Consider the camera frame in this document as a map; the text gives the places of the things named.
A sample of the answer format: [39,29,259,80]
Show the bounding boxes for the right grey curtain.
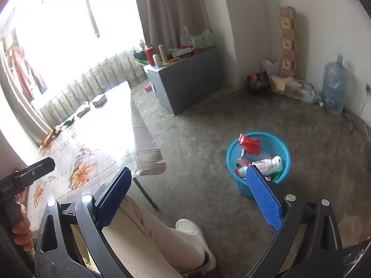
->
[136,0,211,49]

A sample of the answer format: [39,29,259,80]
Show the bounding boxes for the white strawberry milk bottle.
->
[234,156,283,178]

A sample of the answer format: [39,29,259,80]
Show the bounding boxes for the red thermos bottle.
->
[145,43,156,66]

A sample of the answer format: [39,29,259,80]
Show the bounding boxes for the hanging pink clothes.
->
[7,41,47,102]

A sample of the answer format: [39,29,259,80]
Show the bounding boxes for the small white box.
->
[91,94,107,107]

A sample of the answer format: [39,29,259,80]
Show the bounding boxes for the grey curtain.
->
[136,0,211,49]
[1,52,52,147]

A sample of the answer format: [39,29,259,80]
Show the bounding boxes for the large clear water jug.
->
[321,54,350,114]

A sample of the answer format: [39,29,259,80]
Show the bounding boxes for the green plastic basket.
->
[191,33,214,50]

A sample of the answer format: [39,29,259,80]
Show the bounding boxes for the tall patterned cardboard box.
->
[278,6,297,78]

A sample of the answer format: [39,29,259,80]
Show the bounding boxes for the white sneaker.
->
[176,218,217,275]

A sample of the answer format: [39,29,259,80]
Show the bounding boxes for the left grey curtain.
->
[1,52,52,147]

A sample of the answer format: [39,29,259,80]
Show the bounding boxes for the yellow snack wrapper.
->
[75,102,91,118]

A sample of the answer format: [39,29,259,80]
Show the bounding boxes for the blue plastic waste basket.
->
[226,132,292,199]

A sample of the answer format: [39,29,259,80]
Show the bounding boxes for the red plastic wrapper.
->
[238,134,260,155]

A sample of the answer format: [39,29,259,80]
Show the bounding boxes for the green candy wrapper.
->
[63,117,75,126]

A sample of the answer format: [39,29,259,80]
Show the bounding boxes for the grey storage cabinet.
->
[144,48,223,116]

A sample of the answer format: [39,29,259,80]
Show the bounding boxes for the cardboard tube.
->
[158,44,169,65]

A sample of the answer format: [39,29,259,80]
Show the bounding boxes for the person's left hand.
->
[12,191,34,252]

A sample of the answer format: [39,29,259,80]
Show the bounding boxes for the dark snack box on floor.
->
[246,71,270,95]

